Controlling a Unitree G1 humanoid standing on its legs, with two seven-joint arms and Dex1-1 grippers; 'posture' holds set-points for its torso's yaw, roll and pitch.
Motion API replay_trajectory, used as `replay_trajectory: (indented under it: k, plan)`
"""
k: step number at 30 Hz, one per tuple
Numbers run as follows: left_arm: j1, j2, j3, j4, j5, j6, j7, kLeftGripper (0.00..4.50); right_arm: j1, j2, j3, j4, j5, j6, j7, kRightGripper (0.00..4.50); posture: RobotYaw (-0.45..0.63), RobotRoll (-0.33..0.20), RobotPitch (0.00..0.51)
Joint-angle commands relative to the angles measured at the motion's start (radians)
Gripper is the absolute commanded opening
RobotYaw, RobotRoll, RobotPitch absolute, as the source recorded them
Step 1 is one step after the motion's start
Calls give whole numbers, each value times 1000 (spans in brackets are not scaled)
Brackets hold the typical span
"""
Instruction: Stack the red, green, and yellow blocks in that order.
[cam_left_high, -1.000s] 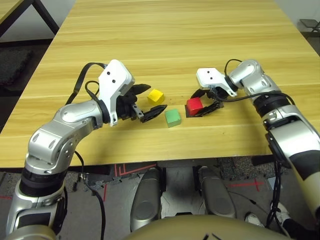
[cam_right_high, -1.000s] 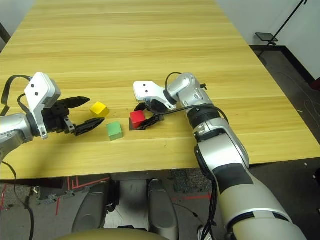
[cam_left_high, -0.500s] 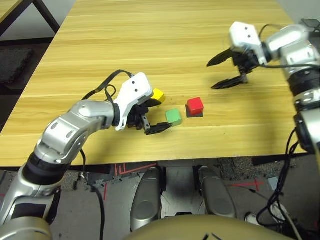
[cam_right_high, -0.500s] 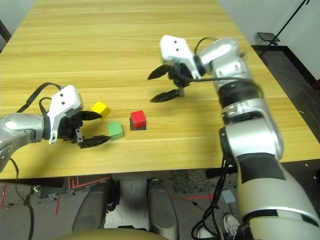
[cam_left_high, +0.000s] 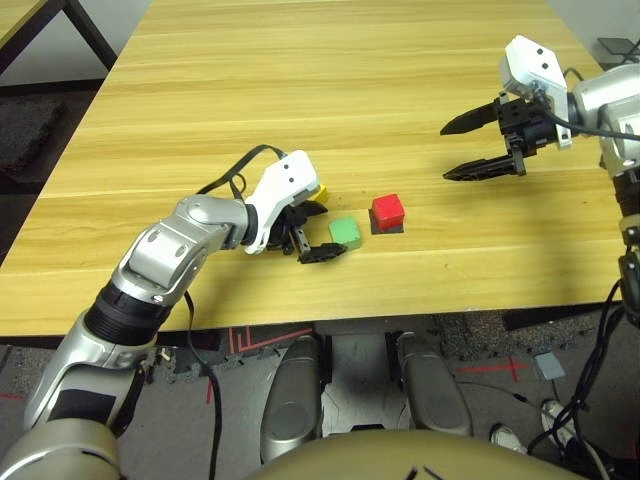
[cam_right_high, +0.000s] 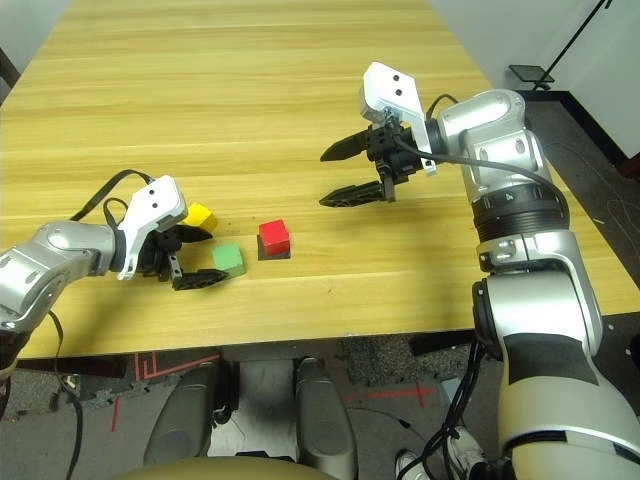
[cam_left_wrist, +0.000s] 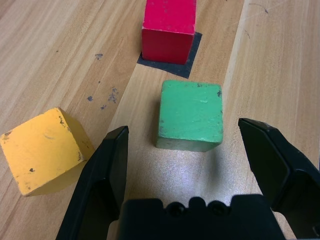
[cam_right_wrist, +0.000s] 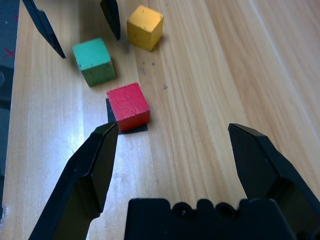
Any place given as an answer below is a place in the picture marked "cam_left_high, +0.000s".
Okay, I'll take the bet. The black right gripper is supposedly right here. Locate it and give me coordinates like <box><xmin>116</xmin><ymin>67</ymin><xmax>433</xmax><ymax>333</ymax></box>
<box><xmin>439</xmin><ymin>92</ymin><xmax>557</xmax><ymax>181</ymax></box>

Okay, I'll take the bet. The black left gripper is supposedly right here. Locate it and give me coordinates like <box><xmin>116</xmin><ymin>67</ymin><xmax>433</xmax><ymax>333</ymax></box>
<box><xmin>267</xmin><ymin>199</ymin><xmax>349</xmax><ymax>265</ymax></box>

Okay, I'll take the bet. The green wooden block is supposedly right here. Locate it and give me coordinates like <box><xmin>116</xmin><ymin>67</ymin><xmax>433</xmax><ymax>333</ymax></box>
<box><xmin>328</xmin><ymin>216</ymin><xmax>362</xmax><ymax>251</ymax></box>

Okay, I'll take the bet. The red wooden block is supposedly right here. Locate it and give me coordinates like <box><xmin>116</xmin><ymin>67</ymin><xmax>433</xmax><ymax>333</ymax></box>
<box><xmin>371</xmin><ymin>193</ymin><xmax>405</xmax><ymax>227</ymax></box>

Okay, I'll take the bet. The black square pad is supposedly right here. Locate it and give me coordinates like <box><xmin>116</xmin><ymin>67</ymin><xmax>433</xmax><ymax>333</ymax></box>
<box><xmin>368</xmin><ymin>209</ymin><xmax>405</xmax><ymax>235</ymax></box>

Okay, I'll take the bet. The black folding stand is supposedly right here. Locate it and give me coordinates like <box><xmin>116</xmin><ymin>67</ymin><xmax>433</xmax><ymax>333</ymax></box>
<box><xmin>597</xmin><ymin>35</ymin><xmax>640</xmax><ymax>64</ymax></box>

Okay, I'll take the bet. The grey robot right foot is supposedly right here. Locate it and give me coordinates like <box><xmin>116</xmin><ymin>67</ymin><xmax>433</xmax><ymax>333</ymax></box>
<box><xmin>399</xmin><ymin>332</ymin><xmax>474</xmax><ymax>436</ymax></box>

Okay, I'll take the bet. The grey floor pedal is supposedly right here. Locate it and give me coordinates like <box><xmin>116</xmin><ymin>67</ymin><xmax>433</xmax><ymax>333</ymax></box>
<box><xmin>532</xmin><ymin>352</ymin><xmax>566</xmax><ymax>381</ymax></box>

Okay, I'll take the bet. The beige robot torso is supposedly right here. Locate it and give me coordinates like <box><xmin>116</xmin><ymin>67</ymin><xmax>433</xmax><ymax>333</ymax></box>
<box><xmin>247</xmin><ymin>429</ymin><xmax>571</xmax><ymax>480</ymax></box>

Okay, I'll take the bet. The black foam mat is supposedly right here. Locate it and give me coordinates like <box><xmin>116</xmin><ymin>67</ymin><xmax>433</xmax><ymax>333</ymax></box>
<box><xmin>0</xmin><ymin>97</ymin><xmax>66</xmax><ymax>169</ymax></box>

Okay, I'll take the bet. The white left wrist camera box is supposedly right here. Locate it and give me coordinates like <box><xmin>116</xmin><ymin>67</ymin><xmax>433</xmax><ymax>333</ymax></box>
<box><xmin>244</xmin><ymin>149</ymin><xmax>320</xmax><ymax>255</ymax></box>

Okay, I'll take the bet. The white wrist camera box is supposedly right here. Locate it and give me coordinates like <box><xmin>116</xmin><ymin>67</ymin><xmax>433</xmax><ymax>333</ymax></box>
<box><xmin>498</xmin><ymin>34</ymin><xmax>574</xmax><ymax>151</ymax></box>
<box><xmin>244</xmin><ymin>149</ymin><xmax>320</xmax><ymax>255</ymax></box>

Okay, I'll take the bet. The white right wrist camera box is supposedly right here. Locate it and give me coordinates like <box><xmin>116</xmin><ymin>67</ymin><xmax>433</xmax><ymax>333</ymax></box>
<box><xmin>498</xmin><ymin>34</ymin><xmax>574</xmax><ymax>151</ymax></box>

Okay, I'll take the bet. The black left wrist camera cable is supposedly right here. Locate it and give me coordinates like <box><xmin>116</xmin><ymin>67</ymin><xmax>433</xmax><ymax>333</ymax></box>
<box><xmin>184</xmin><ymin>144</ymin><xmax>286</xmax><ymax>480</ymax></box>

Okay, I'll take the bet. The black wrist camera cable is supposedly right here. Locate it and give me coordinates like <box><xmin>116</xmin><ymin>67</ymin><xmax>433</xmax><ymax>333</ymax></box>
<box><xmin>542</xmin><ymin>67</ymin><xmax>640</xmax><ymax>142</ymax></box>
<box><xmin>184</xmin><ymin>144</ymin><xmax>286</xmax><ymax>480</ymax></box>

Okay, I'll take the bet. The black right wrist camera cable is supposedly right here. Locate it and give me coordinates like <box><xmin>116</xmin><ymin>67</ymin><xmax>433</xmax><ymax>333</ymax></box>
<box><xmin>542</xmin><ymin>67</ymin><xmax>640</xmax><ymax>142</ymax></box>

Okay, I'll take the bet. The black cable bundle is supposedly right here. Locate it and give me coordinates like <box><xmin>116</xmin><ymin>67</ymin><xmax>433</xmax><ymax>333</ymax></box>
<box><xmin>527</xmin><ymin>279</ymin><xmax>640</xmax><ymax>480</ymax></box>

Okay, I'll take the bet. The wooden side table black frame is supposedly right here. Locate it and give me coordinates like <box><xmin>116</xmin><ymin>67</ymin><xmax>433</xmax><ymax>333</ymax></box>
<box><xmin>0</xmin><ymin>0</ymin><xmax>119</xmax><ymax>76</ymax></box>

